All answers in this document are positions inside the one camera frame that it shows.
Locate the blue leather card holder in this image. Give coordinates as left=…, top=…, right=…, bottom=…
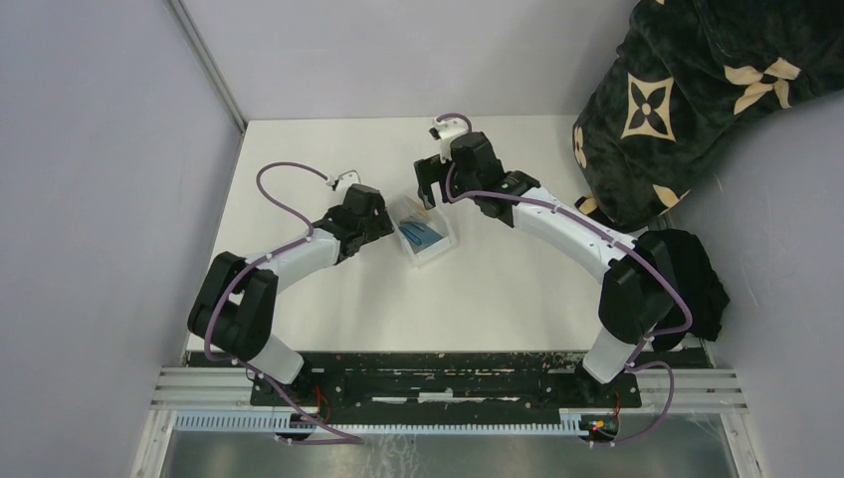
left=399, top=222, right=443, bottom=253

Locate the clear plastic card box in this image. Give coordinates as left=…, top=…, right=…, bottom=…
left=386, top=195, right=458, bottom=268

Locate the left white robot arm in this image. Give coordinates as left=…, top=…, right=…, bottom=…
left=187, top=183, right=394, bottom=405

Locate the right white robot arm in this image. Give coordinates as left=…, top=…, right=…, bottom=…
left=414, top=126, right=693, bottom=406

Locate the stack of credit cards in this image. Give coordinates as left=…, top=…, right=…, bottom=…
left=391, top=195, right=432, bottom=223

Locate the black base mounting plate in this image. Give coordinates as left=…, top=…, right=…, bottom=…
left=187, top=351, right=642, bottom=427

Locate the black cloth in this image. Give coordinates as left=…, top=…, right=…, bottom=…
left=652, top=229, right=730, bottom=352

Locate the black floral patterned blanket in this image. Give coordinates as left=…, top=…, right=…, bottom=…
left=572, top=1, right=843, bottom=232

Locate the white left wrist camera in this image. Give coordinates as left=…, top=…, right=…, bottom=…
left=325, top=169, right=360, bottom=192

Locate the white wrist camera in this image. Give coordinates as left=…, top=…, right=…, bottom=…
left=325, top=169, right=360, bottom=192
left=429, top=114, right=473, bottom=163

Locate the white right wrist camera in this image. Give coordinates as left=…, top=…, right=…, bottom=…
left=429, top=114, right=473, bottom=163

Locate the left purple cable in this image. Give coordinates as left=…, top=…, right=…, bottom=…
left=202, top=161, right=367, bottom=446

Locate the white slotted cable duct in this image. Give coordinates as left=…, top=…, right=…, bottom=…
left=173, top=411, right=587, bottom=437

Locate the aluminium corner post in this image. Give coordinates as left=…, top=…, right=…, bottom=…
left=164, top=0, right=248, bottom=135

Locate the aluminium rail frame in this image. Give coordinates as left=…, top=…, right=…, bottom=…
left=151, top=367, right=748, bottom=414

